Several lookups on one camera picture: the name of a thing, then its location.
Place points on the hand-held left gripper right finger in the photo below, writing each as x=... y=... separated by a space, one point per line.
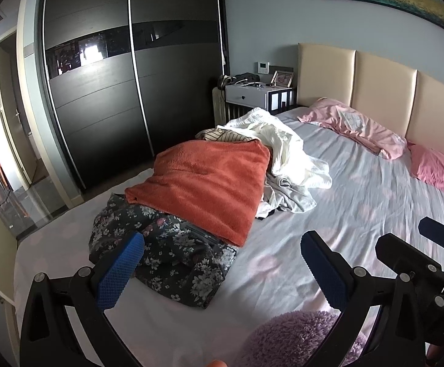
x=323 y=271

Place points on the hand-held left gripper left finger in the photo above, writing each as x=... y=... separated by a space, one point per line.
x=120 y=271

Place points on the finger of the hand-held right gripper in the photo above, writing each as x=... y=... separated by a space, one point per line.
x=436 y=231
x=398 y=250

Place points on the orange fleece garment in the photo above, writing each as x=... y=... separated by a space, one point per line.
x=206 y=183

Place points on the person's right hand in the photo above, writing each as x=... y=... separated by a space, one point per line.
x=434 y=357

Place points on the person's left hand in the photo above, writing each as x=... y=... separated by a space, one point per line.
x=216 y=364

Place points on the dark floral garment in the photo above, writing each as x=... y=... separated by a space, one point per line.
x=168 y=252

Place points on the bed with dotted sheet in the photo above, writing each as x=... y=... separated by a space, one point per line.
x=359 y=206

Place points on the purple fluffy garment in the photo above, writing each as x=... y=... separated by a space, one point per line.
x=283 y=340

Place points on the light grey garment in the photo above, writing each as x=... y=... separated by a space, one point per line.
x=290 y=195

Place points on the light pink printed pillow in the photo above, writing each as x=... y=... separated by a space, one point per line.
x=359 y=130

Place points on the white garment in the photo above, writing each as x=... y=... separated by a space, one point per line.
x=283 y=141

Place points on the cream padded headboard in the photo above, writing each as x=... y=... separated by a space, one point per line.
x=382 y=84

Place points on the striped garment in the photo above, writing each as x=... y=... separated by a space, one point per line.
x=222 y=135

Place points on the black sliding wardrobe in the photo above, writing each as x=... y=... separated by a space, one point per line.
x=92 y=103

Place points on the white door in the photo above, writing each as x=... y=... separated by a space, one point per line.
x=13 y=122

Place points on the cream radiator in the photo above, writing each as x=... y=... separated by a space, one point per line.
x=220 y=105

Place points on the white nightstand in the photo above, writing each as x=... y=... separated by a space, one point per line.
x=245 y=93

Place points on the black pouch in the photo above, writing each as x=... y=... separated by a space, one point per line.
x=247 y=78

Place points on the headphones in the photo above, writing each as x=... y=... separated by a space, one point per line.
x=225 y=81

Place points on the photo frame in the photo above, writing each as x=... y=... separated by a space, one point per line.
x=282 y=78

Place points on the white wall thermostat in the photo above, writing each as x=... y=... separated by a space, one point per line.
x=263 y=67

